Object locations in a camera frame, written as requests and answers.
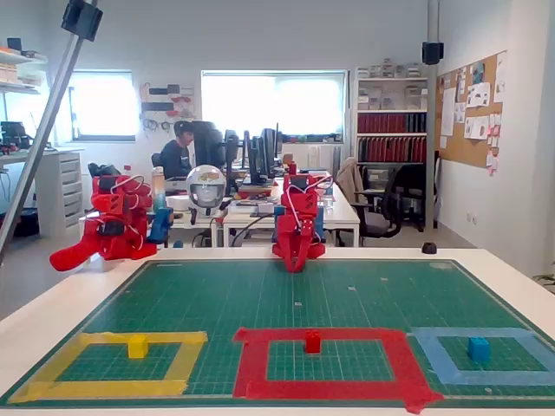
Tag white wall shelf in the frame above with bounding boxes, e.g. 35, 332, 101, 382
0, 37, 49, 95

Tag seated person in dark sweater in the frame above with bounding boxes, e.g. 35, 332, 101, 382
156, 120, 195, 181

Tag yellow cube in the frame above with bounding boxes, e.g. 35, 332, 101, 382
127, 334, 150, 360

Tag black computer monitor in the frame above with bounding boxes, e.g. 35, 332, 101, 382
223, 128, 242, 194
242, 128, 266, 185
258, 123, 282, 179
192, 120, 227, 174

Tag red leader arm with handle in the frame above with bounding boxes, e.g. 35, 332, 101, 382
49, 174, 158, 273

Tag wall tool rack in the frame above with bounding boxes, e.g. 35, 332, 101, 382
139, 81, 196, 136

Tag yellow tape square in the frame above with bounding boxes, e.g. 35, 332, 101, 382
7, 330, 208, 404

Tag black machine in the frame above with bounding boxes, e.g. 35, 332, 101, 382
0, 120, 35, 155

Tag wide window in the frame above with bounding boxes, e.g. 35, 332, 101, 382
200, 68, 349, 142

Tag cork pin board with papers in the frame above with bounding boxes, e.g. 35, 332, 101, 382
435, 49, 508, 177

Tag white drawer cabinet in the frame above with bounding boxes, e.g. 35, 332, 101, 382
34, 149, 84, 237

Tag green plant leaves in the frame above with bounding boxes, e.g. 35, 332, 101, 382
532, 271, 555, 296

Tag white helmet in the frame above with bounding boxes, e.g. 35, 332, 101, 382
186, 165, 227, 217

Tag red tape square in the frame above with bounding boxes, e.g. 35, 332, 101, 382
232, 327, 446, 415

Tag office chair with beige jacket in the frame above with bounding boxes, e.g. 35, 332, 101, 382
336, 156, 402, 248

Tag aluminium profile pole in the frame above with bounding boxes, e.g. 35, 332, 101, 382
0, 0, 100, 266

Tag black office chair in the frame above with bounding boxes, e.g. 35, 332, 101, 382
381, 162, 428, 233

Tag white office desk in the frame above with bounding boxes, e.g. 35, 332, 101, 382
79, 172, 362, 249

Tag green cutting mat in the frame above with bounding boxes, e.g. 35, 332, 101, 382
0, 258, 555, 409

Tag black column clamp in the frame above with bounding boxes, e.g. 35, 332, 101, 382
421, 41, 445, 66

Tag white shelf with red binders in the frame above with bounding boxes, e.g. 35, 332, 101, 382
354, 57, 430, 192

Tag blue cube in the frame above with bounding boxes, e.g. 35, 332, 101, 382
467, 336, 492, 362

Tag blue tape square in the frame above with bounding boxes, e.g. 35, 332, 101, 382
407, 325, 555, 387

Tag grey round column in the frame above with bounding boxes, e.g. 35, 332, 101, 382
427, 0, 440, 231

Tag small window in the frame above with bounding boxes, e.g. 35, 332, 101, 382
69, 70, 138, 143

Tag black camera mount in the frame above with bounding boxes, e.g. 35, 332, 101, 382
60, 0, 104, 43

